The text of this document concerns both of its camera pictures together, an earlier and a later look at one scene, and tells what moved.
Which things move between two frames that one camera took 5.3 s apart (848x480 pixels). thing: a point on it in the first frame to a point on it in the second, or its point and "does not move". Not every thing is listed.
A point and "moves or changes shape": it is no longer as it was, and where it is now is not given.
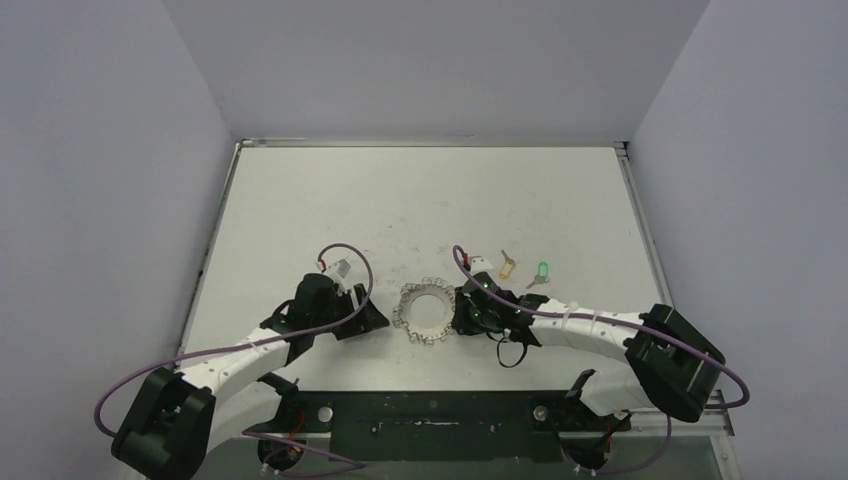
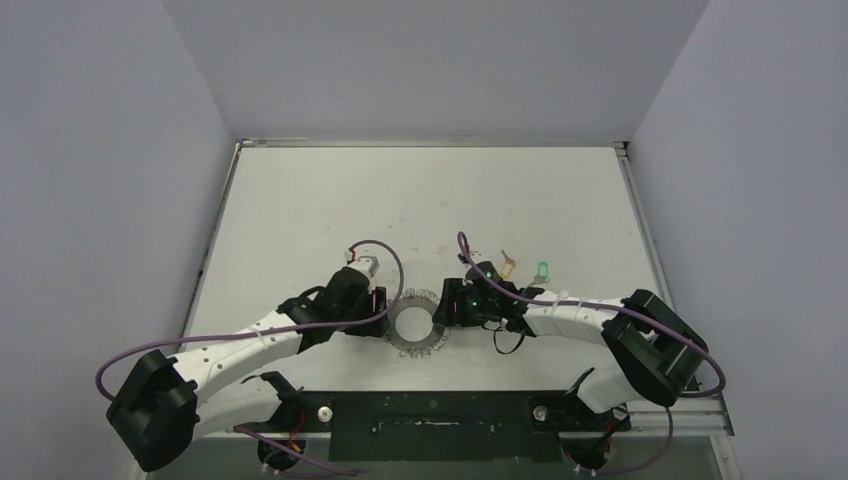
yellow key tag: [507, 266] does not move
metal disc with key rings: [426, 311] moves or changes shape
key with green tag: [543, 274] does not move
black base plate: [515, 425] does not move
